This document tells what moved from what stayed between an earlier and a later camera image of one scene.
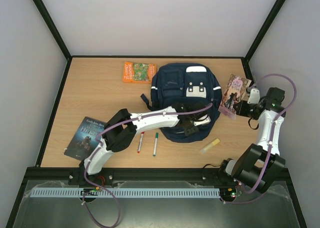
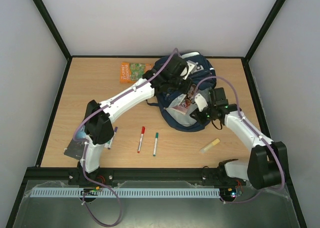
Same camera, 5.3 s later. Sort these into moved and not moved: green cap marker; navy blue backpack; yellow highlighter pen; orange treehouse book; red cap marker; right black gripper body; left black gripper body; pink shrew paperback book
Moved: left black gripper body; pink shrew paperback book; orange treehouse book; right black gripper body; navy blue backpack
Not moved: yellow highlighter pen; red cap marker; green cap marker
